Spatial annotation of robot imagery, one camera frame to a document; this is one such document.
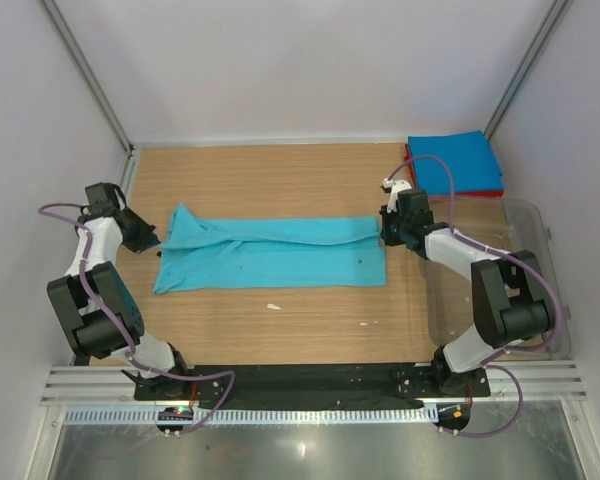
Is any cyan t shirt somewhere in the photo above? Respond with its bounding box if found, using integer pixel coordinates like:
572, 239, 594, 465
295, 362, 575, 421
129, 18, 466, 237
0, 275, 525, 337
153, 205, 387, 294

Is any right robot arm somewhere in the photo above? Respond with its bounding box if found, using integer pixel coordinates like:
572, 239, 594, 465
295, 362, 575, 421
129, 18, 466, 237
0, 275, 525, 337
379, 180, 563, 396

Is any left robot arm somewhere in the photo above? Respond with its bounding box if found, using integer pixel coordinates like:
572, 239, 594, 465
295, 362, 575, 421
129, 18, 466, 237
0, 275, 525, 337
39, 183, 192, 400

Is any folded blue t shirt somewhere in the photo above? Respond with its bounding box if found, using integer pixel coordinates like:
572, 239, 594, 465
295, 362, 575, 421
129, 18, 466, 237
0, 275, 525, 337
406, 130, 504, 197

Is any clear plastic bin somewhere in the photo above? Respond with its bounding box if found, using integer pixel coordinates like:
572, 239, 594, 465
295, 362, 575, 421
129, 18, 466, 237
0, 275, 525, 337
422, 196, 571, 360

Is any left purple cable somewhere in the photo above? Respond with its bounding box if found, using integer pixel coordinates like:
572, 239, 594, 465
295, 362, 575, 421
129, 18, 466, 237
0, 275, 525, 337
38, 202, 236, 434

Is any purple cable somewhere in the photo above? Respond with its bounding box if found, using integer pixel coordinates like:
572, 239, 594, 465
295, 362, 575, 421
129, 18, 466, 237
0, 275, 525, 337
387, 155, 565, 439
38, 202, 236, 434

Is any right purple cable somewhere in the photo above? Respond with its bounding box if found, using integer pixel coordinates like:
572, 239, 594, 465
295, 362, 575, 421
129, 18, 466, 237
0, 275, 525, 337
387, 155, 565, 439

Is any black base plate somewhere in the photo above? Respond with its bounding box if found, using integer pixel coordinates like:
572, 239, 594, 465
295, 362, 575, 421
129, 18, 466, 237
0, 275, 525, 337
125, 363, 491, 411

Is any white slotted cable duct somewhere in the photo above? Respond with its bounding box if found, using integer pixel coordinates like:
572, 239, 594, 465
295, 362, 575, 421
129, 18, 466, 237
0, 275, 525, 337
64, 404, 438, 426

